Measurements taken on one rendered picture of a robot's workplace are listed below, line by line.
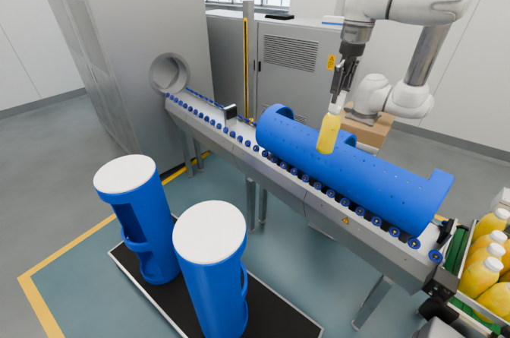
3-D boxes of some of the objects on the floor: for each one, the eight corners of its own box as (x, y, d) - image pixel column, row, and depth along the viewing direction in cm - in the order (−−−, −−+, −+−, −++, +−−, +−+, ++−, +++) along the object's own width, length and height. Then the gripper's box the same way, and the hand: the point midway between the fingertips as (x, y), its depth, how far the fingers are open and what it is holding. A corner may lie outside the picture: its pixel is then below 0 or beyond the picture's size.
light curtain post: (249, 180, 260) (248, 0, 161) (253, 182, 256) (254, 0, 157) (245, 182, 256) (241, 0, 157) (249, 185, 253) (247, 1, 154)
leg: (261, 217, 219) (263, 166, 183) (266, 221, 216) (269, 170, 179) (257, 221, 216) (259, 169, 179) (262, 225, 213) (264, 173, 176)
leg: (354, 317, 155) (385, 270, 118) (362, 325, 152) (398, 278, 115) (349, 325, 152) (381, 278, 115) (358, 333, 148) (393, 287, 112)
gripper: (354, 36, 81) (336, 101, 94) (329, 41, 70) (313, 112, 84) (376, 40, 76) (354, 107, 90) (353, 46, 66) (332, 120, 80)
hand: (337, 101), depth 85 cm, fingers closed on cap, 4 cm apart
